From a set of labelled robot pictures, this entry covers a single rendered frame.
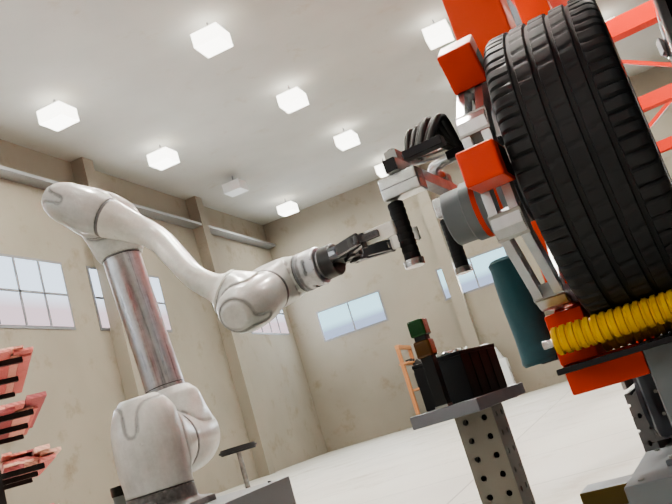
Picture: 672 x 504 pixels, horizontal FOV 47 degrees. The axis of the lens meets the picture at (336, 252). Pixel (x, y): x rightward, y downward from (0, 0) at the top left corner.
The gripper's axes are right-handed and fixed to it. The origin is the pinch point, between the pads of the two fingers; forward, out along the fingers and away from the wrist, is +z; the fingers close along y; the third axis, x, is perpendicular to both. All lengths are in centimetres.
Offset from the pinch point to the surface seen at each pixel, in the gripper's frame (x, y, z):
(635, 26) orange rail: 240, -615, 70
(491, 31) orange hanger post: 61, -65, 23
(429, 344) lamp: -23.5, -15.7, -7.9
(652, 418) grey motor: -55, -45, 29
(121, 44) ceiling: 566, -676, -551
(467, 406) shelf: -39.2, -15.8, -3.9
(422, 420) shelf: -39.4, -15.8, -15.2
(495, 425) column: -46, -35, -5
